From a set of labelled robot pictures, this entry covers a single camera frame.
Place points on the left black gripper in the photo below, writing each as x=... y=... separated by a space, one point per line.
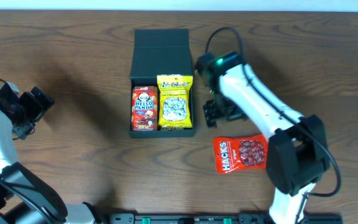
x=36 y=110

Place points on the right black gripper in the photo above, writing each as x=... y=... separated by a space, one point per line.
x=211 y=116

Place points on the yellow Hacks candy bag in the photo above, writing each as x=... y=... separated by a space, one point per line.
x=174 y=101

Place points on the red Hacks candy bag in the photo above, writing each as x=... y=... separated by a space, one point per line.
x=242 y=153

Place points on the black gift box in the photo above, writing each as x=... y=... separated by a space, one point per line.
x=159 y=52

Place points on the red Hello Panda box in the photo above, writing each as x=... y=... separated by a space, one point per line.
x=144 y=108

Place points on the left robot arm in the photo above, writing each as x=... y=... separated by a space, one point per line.
x=24 y=197

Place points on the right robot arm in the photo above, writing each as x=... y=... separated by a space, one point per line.
x=296 y=158

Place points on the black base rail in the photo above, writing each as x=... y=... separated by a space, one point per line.
x=242 y=218

